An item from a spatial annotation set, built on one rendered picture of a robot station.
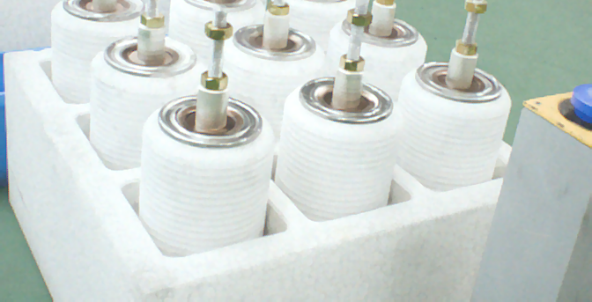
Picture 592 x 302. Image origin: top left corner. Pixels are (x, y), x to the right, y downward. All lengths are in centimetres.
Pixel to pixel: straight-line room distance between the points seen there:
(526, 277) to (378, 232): 12
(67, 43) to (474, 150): 37
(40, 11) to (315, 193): 51
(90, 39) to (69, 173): 14
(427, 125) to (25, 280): 41
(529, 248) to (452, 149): 15
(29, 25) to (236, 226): 52
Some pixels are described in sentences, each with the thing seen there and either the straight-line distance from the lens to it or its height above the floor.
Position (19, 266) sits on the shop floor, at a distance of 87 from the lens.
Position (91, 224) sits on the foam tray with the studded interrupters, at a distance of 64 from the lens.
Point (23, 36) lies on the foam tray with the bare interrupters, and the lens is 104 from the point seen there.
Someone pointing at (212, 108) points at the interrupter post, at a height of 27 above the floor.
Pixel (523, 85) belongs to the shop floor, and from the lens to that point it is 140.
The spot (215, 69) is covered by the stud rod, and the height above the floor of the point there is 30.
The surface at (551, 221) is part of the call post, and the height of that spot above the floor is 25.
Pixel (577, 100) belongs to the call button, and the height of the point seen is 33.
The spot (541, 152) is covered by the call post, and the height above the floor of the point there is 29.
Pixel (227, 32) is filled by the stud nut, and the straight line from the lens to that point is 56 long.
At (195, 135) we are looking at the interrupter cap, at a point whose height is 25.
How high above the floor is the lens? 54
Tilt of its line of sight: 25 degrees down
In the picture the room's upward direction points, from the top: 8 degrees clockwise
